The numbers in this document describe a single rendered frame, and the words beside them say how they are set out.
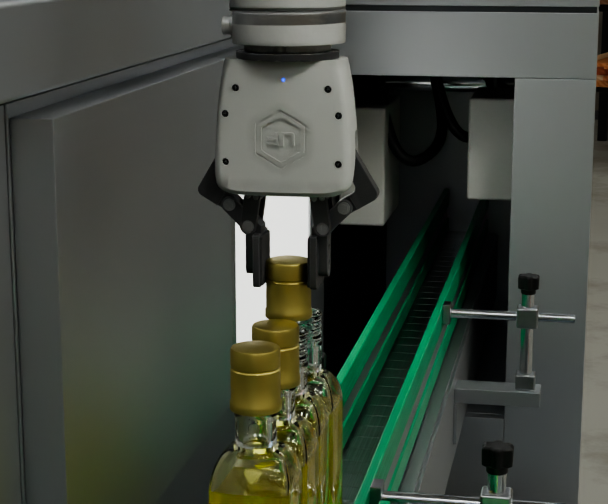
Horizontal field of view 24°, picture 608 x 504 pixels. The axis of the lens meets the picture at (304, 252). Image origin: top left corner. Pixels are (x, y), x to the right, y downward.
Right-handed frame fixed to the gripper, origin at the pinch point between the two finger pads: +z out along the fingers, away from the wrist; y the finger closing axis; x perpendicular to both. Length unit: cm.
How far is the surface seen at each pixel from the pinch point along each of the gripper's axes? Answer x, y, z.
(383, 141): 110, -6, 7
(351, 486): 35.1, -0.2, 31.7
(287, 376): -7.1, 1.3, 7.0
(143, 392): 0.9, -11.8, 11.4
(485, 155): 108, 9, 8
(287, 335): -7.1, 1.3, 3.9
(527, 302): 77, 16, 22
